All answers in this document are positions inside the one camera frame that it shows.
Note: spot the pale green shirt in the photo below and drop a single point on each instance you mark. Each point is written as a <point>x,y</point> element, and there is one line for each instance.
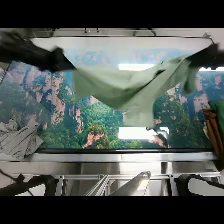
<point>133,90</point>

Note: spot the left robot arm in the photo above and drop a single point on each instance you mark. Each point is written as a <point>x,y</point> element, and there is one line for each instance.
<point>30,53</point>

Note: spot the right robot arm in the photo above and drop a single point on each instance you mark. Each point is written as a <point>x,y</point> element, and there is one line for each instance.
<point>208,56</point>

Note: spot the grey garment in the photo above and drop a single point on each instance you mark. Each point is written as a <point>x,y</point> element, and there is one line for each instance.
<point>20,140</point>

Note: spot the dark green garment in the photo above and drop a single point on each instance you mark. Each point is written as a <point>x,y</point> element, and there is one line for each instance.
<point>220,113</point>

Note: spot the silver frame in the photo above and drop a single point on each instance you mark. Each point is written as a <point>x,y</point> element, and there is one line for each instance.
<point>100,166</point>

